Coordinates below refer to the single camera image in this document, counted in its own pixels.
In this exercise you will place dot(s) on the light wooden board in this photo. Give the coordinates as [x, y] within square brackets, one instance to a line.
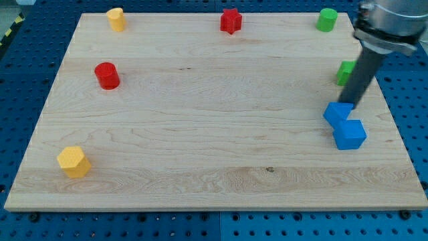
[203, 120]

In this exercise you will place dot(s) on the yellow hexagon block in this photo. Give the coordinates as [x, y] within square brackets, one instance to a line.
[73, 162]

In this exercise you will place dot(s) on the yellow heart block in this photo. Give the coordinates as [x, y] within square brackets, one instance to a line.
[116, 19]

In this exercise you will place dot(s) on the red cylinder block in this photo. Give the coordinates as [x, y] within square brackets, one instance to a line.
[107, 75]

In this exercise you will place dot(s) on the blue angular block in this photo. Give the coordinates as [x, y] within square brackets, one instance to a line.
[336, 112]

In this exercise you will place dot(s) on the blue cube block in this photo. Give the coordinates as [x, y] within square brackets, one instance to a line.
[349, 134]

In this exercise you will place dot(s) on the green cube block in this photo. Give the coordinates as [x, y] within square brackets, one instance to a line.
[344, 72]

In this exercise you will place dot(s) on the green cylinder block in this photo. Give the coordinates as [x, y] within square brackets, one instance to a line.
[326, 20]

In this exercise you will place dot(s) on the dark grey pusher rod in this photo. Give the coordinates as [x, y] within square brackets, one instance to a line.
[367, 64]

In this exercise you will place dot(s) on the red star block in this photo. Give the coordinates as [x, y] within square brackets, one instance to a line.
[230, 21]

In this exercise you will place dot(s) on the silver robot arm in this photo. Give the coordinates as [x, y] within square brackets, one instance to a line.
[383, 27]

